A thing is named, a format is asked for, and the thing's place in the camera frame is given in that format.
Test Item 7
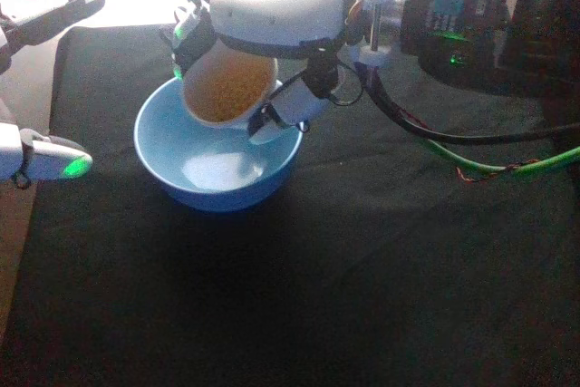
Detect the light blue bowl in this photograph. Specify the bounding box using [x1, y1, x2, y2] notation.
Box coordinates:
[133, 76, 304, 212]

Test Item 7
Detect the red twisted wire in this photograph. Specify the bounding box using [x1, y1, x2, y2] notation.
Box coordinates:
[393, 101, 543, 185]

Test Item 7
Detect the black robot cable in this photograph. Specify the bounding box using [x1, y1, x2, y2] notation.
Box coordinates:
[362, 64, 580, 147]

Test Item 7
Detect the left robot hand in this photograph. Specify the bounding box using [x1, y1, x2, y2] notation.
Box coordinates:
[0, 0, 106, 189]

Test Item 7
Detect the white paper cup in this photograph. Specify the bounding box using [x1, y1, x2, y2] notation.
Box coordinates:
[180, 40, 283, 131]

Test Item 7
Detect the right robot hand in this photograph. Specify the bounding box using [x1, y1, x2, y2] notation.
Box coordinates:
[170, 0, 359, 146]

